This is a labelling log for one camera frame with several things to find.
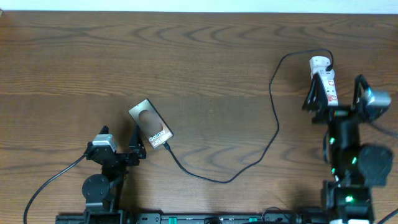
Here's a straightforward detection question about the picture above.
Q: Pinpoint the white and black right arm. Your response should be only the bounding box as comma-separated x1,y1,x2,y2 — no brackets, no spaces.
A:
302,73,394,223

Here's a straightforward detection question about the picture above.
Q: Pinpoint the black charger cable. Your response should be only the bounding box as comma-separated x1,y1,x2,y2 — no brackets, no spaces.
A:
163,48,335,184

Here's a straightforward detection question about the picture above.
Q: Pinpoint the silver Galaxy smartphone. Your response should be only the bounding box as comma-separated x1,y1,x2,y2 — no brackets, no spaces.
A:
128,99,174,149

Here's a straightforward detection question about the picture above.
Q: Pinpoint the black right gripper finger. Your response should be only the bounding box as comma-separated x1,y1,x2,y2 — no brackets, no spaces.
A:
302,73,328,111
353,75,370,109

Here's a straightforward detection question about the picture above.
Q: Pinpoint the white power strip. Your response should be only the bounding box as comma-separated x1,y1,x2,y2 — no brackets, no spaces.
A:
310,56,338,106

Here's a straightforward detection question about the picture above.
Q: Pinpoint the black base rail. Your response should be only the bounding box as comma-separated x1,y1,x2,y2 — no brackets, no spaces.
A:
55,207,329,224

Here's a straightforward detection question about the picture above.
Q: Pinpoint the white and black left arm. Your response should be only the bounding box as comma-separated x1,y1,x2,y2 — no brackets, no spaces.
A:
82,126,146,212

